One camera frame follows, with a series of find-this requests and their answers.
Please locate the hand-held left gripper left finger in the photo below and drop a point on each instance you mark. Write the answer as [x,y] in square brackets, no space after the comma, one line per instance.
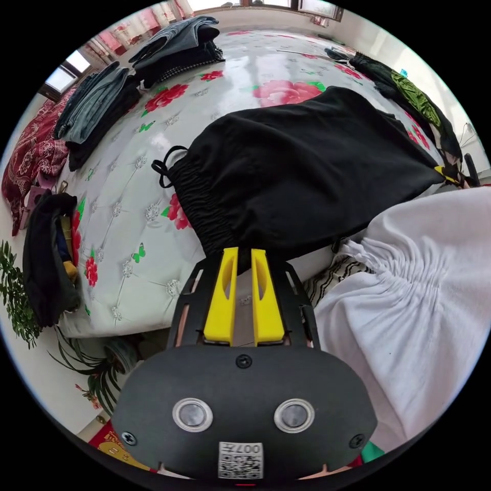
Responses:
[220,307]

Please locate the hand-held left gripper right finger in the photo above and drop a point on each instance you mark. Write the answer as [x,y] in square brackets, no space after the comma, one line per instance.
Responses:
[268,314]

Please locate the black long pants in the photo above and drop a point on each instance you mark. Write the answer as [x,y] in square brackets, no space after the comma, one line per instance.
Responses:
[307,172]

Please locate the potted plant with long leaves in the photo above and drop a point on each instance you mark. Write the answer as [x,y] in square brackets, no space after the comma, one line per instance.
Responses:
[99,368]

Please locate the pile of clothes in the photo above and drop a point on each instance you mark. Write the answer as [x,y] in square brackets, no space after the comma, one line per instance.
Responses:
[96,111]
[180,46]
[414,92]

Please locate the bed with floral sheet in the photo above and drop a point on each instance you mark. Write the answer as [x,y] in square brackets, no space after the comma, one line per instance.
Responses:
[126,230]

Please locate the person's body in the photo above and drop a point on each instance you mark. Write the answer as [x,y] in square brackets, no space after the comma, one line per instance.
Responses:
[414,307]

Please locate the black bag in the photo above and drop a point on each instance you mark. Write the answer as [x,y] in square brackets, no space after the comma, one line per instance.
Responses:
[46,261]

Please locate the green leafy plant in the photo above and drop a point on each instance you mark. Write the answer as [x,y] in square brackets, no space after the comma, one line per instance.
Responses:
[17,299]

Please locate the red patterned quilt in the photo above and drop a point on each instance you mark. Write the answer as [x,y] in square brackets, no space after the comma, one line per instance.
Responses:
[30,153]

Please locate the window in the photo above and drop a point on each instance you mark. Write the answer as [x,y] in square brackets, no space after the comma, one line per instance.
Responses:
[69,71]

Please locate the red floral curtain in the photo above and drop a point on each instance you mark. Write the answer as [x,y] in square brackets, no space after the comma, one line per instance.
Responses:
[130,27]

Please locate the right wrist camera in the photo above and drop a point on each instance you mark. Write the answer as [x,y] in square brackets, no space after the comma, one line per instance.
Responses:
[472,168]

